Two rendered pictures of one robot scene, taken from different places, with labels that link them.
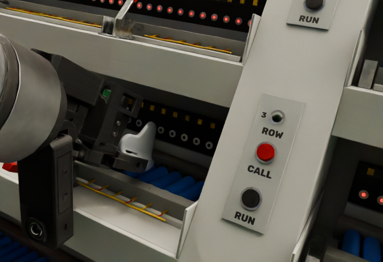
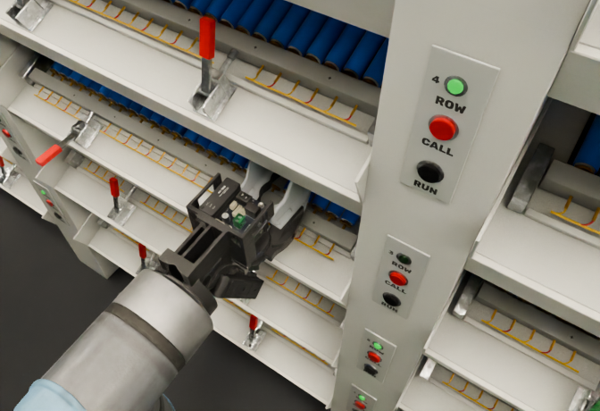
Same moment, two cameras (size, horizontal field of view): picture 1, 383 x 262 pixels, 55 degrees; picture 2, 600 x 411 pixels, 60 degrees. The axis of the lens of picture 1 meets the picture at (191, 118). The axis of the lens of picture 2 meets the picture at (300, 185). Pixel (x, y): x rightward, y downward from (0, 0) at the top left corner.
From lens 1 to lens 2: 0.47 m
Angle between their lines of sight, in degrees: 59
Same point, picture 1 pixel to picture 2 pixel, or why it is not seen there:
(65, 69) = (195, 273)
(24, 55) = (168, 326)
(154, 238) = (327, 280)
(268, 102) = (394, 244)
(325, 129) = (450, 279)
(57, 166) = (229, 295)
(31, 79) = (183, 338)
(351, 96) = (476, 263)
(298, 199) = (431, 311)
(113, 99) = (245, 245)
